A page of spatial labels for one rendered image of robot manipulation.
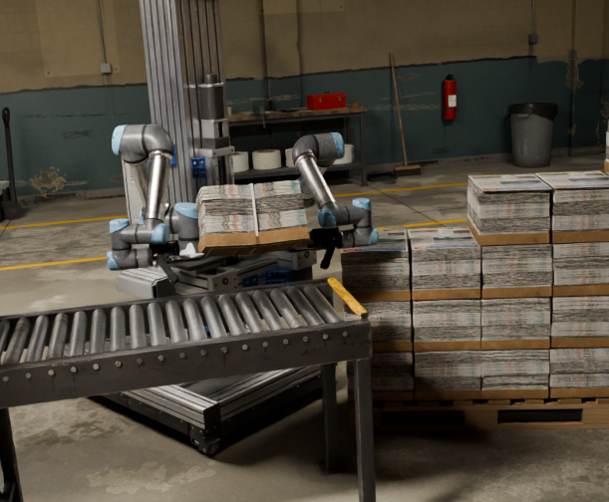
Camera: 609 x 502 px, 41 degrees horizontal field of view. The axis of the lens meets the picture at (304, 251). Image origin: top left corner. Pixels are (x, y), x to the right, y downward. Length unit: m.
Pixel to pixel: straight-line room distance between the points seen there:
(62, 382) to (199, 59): 1.66
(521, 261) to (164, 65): 1.73
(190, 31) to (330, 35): 6.50
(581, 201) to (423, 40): 7.12
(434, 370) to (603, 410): 0.74
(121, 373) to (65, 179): 7.39
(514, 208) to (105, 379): 1.77
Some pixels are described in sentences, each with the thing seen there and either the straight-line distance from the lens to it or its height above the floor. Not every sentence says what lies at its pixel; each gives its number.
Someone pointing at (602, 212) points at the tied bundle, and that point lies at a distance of 3.48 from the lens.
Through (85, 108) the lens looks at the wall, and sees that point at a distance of 9.74.
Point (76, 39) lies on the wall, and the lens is 9.72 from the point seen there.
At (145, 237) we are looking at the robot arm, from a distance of 3.04.
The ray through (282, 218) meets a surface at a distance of 2.97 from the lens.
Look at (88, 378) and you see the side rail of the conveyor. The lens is 2.56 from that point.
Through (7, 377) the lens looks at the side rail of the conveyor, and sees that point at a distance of 2.57.
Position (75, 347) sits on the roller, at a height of 0.80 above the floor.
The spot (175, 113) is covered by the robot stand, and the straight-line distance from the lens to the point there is 3.62.
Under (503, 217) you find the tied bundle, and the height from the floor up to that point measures 0.95.
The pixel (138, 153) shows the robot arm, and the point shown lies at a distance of 3.22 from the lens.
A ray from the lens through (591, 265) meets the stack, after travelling 3.52.
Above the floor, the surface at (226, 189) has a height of 1.18.
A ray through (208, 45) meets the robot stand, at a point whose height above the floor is 1.69.
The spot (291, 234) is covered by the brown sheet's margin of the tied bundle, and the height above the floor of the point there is 1.00.
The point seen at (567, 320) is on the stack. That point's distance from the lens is 3.57.
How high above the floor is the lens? 1.70
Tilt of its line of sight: 15 degrees down
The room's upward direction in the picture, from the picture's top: 3 degrees counter-clockwise
